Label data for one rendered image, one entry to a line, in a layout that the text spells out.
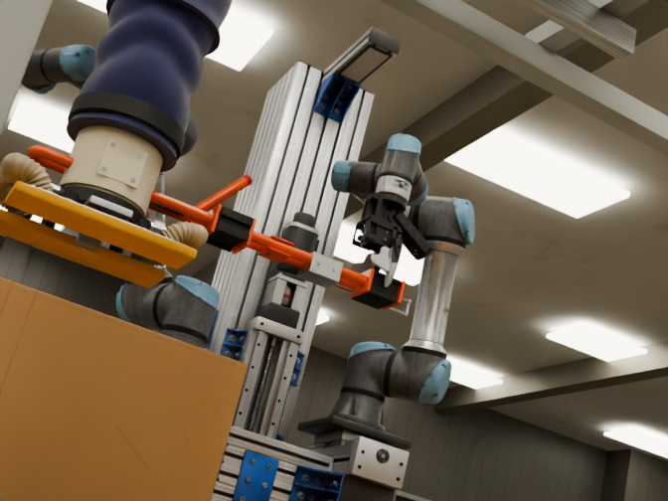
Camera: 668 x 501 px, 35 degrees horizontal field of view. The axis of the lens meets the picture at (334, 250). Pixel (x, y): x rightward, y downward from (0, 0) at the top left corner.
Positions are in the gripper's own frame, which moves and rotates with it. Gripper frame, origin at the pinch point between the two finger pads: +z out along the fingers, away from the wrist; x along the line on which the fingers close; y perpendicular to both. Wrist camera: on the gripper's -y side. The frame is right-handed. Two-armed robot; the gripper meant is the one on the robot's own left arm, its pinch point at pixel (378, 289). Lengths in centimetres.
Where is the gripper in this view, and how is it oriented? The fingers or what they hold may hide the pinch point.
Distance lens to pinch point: 227.5
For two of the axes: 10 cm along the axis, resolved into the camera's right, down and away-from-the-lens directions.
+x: 4.2, -2.2, -8.8
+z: -2.4, 9.1, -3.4
